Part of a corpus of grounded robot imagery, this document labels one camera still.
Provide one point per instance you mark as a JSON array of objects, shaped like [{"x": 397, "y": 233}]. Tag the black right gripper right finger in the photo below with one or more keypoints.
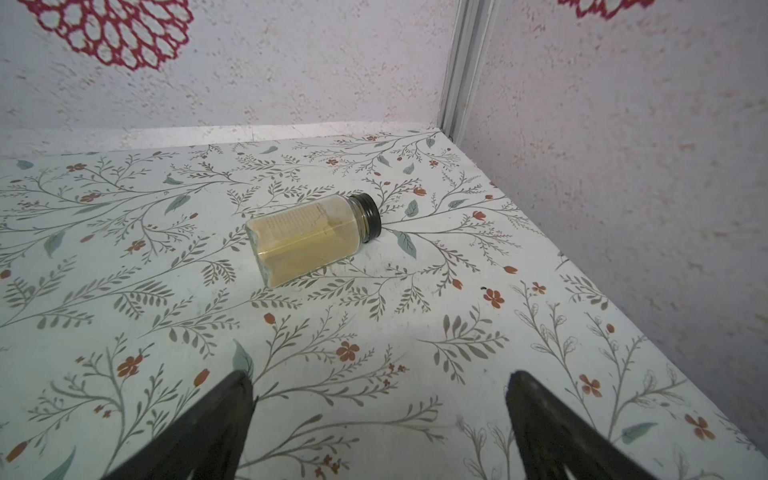
[{"x": 555, "y": 443}]

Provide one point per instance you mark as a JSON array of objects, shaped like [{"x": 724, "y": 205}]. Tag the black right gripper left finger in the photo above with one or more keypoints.
[{"x": 206, "y": 442}]

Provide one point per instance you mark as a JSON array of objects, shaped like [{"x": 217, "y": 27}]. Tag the glass jar with black lid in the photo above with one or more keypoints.
[{"x": 293, "y": 242}]

